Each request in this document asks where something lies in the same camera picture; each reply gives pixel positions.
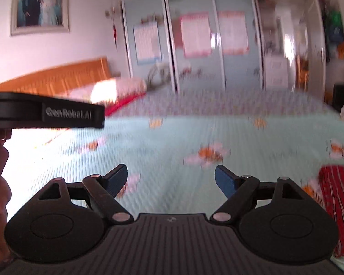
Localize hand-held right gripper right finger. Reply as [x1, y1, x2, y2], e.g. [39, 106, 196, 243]
[209, 165, 308, 224]

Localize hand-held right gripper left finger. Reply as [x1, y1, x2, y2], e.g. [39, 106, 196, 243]
[38, 164, 134, 224]

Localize red plaid shirt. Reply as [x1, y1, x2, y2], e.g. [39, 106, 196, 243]
[318, 165, 344, 259]

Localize wooden headboard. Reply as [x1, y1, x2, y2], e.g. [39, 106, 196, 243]
[0, 57, 114, 98]

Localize quilted bee bedspread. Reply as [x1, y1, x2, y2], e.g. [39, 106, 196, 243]
[0, 112, 344, 275]

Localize red patterned bed sheet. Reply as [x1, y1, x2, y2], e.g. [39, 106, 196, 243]
[103, 92, 147, 117]

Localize framed wedding photo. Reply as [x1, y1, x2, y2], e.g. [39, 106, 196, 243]
[10, 0, 71, 37]

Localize sliding door wardrobe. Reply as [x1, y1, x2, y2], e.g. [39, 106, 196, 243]
[121, 0, 266, 93]

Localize wooden stool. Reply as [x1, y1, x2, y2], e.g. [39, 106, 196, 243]
[295, 57, 309, 89]

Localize blue-bordered paper poster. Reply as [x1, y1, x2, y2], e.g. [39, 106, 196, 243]
[133, 21, 162, 64]

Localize pink-bordered paper poster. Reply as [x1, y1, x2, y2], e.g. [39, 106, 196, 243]
[218, 11, 250, 56]
[179, 13, 213, 58]

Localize white door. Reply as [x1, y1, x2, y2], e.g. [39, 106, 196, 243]
[302, 0, 328, 101]

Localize white corner shelf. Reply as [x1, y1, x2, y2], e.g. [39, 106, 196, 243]
[255, 0, 304, 58]

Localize cluttered storage shelf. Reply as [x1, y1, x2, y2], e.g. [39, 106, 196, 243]
[318, 0, 344, 65]

